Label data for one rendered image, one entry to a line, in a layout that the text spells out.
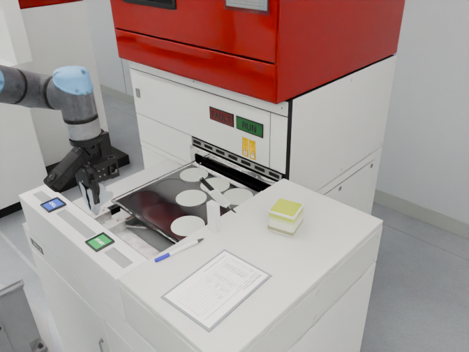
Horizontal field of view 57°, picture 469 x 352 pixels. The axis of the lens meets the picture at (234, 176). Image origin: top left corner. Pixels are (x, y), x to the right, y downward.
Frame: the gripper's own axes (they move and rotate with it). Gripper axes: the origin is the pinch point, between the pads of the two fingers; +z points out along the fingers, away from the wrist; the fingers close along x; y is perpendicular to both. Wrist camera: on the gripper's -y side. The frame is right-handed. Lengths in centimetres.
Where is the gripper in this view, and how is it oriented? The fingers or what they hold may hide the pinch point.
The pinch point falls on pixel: (93, 211)
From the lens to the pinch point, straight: 114.2
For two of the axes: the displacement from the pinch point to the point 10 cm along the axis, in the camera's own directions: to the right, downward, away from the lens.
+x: -7.1, -3.4, 6.2
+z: 0.2, 8.7, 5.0
